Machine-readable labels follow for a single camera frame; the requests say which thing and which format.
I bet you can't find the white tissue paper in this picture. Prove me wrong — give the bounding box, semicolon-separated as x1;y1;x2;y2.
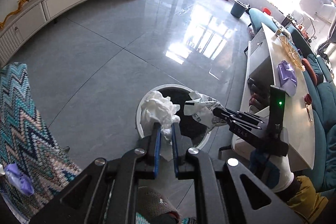
140;90;181;142

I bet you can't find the right hand white glove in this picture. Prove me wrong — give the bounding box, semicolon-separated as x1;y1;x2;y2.
249;149;295;193

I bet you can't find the red item on table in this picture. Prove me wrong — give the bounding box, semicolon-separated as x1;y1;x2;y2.
304;93;313;122

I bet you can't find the purple plastic bag on table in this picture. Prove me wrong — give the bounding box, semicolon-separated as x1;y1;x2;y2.
277;60;298;97

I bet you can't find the white coffee table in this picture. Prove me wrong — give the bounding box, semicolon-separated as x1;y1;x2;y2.
245;24;315;172

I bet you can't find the grey shoe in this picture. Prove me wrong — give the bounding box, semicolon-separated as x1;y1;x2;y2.
137;186;181;224

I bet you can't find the yellow trouser leg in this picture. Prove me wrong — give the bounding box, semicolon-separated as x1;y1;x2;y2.
276;176;329;223

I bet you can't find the teal sofa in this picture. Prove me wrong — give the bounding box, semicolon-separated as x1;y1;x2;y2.
240;8;335;192

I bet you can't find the red cushion on sofa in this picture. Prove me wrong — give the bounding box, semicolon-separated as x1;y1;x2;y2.
301;58;318;86

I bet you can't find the golden leaf tray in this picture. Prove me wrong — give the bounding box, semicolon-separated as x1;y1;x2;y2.
278;35;305;72

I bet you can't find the dark teal bucket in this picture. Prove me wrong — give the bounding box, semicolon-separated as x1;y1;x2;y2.
230;0;249;19

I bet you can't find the teal zigzag knit rug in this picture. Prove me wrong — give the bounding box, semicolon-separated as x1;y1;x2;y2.
1;63;81;221

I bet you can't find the purple glove on rug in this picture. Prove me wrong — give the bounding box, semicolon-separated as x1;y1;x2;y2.
4;163;35;197

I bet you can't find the white TV cabinet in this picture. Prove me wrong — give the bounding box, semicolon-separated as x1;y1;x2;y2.
1;0;87;67

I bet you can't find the golden dragon figurine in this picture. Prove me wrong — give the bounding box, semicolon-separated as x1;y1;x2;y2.
0;0;30;30

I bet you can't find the black tracking camera box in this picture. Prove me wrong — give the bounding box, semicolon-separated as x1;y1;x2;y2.
267;85;286;135

